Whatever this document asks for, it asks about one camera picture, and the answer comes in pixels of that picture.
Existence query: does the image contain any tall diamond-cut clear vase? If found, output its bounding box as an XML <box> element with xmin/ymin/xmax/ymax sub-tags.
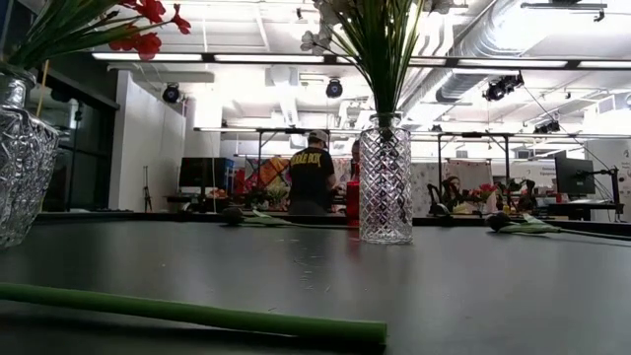
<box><xmin>358</xmin><ymin>111</ymin><xmax>414</xmax><ymax>246</ymax></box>

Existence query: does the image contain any black artificial tulip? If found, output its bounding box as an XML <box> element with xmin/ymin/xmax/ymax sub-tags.
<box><xmin>484</xmin><ymin>210</ymin><xmax>631</xmax><ymax>244</ymax></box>
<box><xmin>220</xmin><ymin>205</ymin><xmax>360</xmax><ymax>232</ymax></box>

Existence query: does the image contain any squat cut-glass clear vase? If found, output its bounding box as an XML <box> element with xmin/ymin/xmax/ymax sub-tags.
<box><xmin>0</xmin><ymin>62</ymin><xmax>61</xmax><ymax>250</ymax></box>

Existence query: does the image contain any black monitor on arm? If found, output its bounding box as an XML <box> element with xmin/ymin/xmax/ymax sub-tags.
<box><xmin>553</xmin><ymin>155</ymin><xmax>596</xmax><ymax>197</ymax></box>

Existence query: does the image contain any red glass vase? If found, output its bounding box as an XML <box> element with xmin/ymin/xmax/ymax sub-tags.
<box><xmin>345</xmin><ymin>178</ymin><xmax>361</xmax><ymax>229</ymax></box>

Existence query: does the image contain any person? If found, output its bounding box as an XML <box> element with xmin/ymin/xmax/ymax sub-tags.
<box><xmin>349</xmin><ymin>139</ymin><xmax>362</xmax><ymax>181</ymax></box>
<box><xmin>287</xmin><ymin>128</ymin><xmax>338</xmax><ymax>217</ymax></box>

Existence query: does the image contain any colourful patterned panel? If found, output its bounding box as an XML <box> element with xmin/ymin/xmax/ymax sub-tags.
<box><xmin>244</xmin><ymin>155</ymin><xmax>297</xmax><ymax>211</ymax></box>

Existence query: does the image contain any long ceiling light strip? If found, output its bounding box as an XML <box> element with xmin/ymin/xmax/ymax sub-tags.
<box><xmin>91</xmin><ymin>50</ymin><xmax>631</xmax><ymax>69</ymax></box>

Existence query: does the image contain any black track spotlight cluster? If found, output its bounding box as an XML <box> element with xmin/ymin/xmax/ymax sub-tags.
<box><xmin>484</xmin><ymin>72</ymin><xmax>526</xmax><ymax>104</ymax></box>
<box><xmin>533</xmin><ymin>117</ymin><xmax>562</xmax><ymax>135</ymax></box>

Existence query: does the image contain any black desk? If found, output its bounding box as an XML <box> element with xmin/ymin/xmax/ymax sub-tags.
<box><xmin>543</xmin><ymin>198</ymin><xmax>625</xmax><ymax>223</ymax></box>

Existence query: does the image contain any dark wall screen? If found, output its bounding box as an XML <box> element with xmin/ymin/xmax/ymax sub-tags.
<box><xmin>179</xmin><ymin>156</ymin><xmax>236</xmax><ymax>189</ymax></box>

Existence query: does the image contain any black metal frame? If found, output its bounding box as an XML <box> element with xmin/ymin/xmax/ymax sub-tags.
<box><xmin>193</xmin><ymin>125</ymin><xmax>515</xmax><ymax>199</ymax></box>

